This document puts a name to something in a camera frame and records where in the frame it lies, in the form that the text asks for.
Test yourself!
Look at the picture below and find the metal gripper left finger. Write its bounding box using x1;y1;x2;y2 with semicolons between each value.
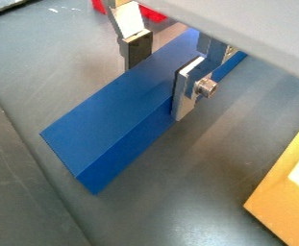
103;0;152;70

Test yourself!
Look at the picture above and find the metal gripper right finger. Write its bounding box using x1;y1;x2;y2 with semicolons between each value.
171;33;236;121

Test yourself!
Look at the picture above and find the blue long block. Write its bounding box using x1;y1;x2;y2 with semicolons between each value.
41;29;247;194

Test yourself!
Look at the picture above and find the yellow slotted board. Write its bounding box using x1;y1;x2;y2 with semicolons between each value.
244;132;299;246

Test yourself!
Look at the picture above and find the red branched block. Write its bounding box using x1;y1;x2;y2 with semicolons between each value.
91;0;167;23

